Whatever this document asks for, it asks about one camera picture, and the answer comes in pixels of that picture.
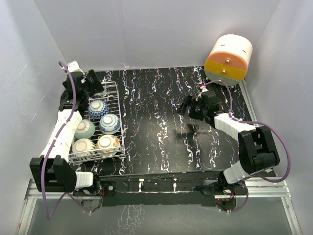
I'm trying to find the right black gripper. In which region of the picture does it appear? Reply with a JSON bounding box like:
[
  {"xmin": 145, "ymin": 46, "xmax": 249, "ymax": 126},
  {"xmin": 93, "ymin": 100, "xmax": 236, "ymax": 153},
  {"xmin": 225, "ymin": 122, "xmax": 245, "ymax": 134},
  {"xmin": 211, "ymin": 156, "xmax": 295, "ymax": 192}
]
[{"xmin": 176, "ymin": 95, "xmax": 207, "ymax": 121}]

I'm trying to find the red patterned bowl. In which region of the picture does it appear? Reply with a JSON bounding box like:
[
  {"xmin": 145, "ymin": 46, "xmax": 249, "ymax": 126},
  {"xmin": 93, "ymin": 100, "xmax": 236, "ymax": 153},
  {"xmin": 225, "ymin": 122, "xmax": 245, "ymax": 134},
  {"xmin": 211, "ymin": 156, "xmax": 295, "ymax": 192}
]
[{"xmin": 88, "ymin": 100, "xmax": 110, "ymax": 120}]

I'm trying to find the blue patterned bowl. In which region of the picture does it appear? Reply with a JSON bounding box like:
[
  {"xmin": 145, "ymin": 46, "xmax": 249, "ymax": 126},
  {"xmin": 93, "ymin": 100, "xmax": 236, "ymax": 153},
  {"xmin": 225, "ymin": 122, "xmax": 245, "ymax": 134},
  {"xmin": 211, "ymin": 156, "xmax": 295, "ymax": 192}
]
[{"xmin": 99, "ymin": 114, "xmax": 121, "ymax": 135}]

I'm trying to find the mint green bowl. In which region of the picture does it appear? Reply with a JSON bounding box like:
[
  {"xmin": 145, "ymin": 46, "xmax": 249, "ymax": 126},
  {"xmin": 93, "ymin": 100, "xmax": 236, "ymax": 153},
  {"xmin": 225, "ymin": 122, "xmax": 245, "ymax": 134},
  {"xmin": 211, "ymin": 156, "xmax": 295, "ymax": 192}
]
[{"xmin": 74, "ymin": 119, "xmax": 95, "ymax": 139}]

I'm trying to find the white bowl orange rim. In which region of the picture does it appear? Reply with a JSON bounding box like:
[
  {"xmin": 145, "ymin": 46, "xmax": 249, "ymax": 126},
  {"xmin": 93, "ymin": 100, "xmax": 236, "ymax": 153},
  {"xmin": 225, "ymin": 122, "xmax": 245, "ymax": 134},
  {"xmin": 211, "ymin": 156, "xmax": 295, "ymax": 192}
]
[{"xmin": 72, "ymin": 139, "xmax": 96, "ymax": 157}]

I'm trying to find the white floral bowl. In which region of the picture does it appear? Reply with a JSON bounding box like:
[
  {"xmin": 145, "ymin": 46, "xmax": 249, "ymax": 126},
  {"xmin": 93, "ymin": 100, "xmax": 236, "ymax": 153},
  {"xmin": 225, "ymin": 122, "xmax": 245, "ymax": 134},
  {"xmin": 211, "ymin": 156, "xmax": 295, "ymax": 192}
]
[{"xmin": 96, "ymin": 135, "xmax": 122, "ymax": 157}]

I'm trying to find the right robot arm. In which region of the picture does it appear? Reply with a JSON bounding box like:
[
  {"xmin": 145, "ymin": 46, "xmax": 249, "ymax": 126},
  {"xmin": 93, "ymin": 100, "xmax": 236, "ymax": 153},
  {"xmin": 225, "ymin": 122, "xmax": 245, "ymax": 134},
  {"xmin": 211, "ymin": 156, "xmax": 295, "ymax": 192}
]
[{"xmin": 177, "ymin": 91, "xmax": 280, "ymax": 194}]

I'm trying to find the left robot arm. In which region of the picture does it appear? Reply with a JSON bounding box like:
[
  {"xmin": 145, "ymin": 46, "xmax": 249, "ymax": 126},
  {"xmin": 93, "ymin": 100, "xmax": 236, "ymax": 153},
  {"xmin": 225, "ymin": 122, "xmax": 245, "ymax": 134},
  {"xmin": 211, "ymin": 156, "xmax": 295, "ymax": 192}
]
[{"xmin": 29, "ymin": 70, "xmax": 104, "ymax": 195}]

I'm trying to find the round pastel drawer cabinet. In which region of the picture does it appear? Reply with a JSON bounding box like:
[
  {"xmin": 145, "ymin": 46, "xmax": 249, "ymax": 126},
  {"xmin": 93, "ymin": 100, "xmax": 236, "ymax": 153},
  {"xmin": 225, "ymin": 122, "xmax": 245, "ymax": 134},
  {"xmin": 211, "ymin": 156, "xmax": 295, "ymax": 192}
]
[{"xmin": 204, "ymin": 34, "xmax": 253, "ymax": 87}]

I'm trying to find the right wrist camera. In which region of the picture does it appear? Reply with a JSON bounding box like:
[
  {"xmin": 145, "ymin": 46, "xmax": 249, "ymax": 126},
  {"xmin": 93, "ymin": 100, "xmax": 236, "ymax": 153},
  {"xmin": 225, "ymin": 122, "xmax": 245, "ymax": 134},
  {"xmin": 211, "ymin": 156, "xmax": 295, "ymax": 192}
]
[{"xmin": 200, "ymin": 84, "xmax": 208, "ymax": 94}]

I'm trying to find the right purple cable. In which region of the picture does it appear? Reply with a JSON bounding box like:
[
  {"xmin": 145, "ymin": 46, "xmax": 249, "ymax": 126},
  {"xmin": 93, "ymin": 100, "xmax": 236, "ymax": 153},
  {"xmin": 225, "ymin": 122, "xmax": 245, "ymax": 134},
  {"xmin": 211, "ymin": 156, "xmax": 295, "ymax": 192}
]
[{"xmin": 204, "ymin": 80, "xmax": 291, "ymax": 213}]

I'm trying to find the purple cable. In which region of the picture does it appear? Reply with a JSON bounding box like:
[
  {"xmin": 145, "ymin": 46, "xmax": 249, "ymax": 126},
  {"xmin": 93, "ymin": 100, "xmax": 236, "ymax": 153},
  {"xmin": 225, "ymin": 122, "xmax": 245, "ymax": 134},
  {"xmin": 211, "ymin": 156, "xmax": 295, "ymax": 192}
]
[
  {"xmin": 204, "ymin": 80, "xmax": 291, "ymax": 213},
  {"xmin": 41, "ymin": 60, "xmax": 92, "ymax": 220}
]

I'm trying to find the white wire dish rack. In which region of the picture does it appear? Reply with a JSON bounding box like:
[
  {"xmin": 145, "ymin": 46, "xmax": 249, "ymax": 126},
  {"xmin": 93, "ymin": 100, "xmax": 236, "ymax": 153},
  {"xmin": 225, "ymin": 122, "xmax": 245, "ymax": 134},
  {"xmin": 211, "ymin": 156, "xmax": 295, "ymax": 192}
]
[{"xmin": 69, "ymin": 82, "xmax": 126, "ymax": 165}]

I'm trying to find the aluminium frame rail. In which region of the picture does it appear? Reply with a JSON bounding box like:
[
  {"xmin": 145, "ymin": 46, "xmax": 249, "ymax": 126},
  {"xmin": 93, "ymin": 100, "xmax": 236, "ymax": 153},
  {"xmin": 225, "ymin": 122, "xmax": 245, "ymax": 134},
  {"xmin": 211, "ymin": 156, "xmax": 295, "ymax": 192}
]
[{"xmin": 18, "ymin": 78, "xmax": 301, "ymax": 235}]

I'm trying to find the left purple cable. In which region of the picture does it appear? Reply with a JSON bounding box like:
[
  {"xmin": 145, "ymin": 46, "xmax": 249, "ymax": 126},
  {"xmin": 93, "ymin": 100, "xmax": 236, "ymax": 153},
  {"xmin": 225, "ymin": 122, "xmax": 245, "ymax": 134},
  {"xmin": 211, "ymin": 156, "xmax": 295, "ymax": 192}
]
[{"xmin": 41, "ymin": 60, "xmax": 92, "ymax": 220}]

